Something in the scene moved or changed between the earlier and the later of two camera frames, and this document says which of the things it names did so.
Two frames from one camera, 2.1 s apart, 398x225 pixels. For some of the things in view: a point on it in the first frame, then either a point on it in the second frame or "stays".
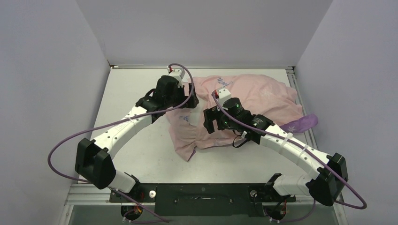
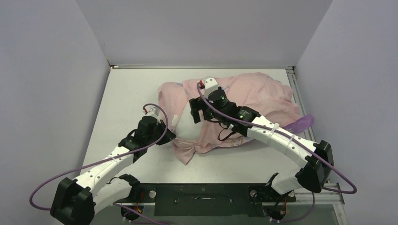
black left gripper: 180,90 → 169,137
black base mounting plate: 212,199 stays
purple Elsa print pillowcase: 266,97 stays
